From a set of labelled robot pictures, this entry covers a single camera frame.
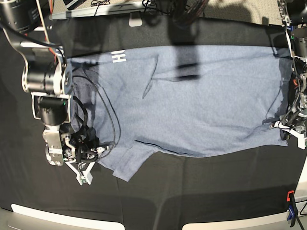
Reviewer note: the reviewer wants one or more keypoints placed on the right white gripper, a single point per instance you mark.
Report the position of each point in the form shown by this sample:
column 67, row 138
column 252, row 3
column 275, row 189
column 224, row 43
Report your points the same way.
column 84, row 161

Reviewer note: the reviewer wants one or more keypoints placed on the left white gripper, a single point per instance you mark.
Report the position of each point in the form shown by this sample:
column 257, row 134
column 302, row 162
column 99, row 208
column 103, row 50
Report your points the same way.
column 286, row 133

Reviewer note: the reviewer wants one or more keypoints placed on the blue grey t-shirt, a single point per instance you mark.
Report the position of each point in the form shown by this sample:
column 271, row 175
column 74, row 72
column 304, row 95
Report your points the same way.
column 193, row 101

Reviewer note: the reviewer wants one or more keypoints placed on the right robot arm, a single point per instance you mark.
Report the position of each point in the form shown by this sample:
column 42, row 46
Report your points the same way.
column 47, row 76

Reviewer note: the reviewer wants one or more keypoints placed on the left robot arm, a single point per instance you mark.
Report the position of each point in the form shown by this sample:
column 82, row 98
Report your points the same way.
column 294, row 122

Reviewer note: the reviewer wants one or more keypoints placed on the blue clamp bottom right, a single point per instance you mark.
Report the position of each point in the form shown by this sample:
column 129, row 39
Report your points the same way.
column 293, row 211

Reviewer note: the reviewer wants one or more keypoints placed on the black table cloth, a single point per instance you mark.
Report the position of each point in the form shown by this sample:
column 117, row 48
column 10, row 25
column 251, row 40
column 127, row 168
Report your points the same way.
column 168, row 191

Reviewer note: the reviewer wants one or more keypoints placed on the white bracket top centre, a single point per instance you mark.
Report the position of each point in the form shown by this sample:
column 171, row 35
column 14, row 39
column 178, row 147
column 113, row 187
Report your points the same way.
column 135, row 19

